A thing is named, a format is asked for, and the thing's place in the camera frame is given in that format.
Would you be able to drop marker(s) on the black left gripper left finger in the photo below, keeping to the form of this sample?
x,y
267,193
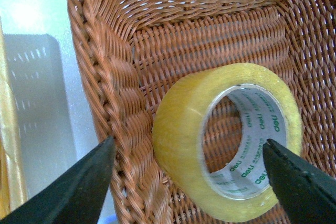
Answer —
x,y
77,196

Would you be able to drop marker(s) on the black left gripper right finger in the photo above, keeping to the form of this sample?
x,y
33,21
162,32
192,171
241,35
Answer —
x,y
306,193

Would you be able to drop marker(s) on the yellow tape roll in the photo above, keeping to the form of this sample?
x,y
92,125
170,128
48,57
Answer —
x,y
240,191

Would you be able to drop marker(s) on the brown wicker basket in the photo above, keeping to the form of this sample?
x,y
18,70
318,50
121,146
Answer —
x,y
130,52

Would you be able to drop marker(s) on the yellow wicker basket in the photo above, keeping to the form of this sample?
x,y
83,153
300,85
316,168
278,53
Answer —
x,y
13,186

